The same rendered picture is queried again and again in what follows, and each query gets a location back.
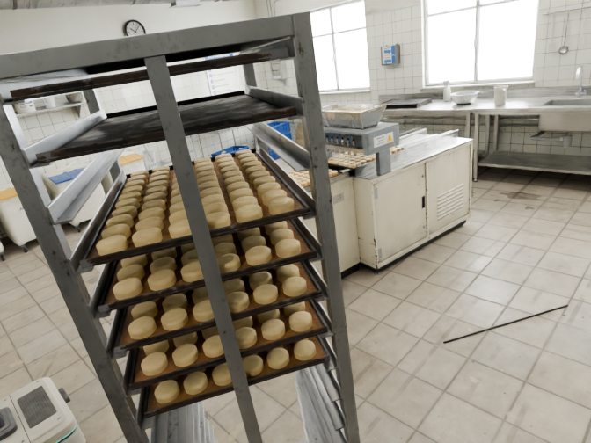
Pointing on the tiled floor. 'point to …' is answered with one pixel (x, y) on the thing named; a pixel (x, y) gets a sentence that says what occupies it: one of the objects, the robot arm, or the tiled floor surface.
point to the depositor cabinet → (412, 202)
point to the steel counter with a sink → (536, 99)
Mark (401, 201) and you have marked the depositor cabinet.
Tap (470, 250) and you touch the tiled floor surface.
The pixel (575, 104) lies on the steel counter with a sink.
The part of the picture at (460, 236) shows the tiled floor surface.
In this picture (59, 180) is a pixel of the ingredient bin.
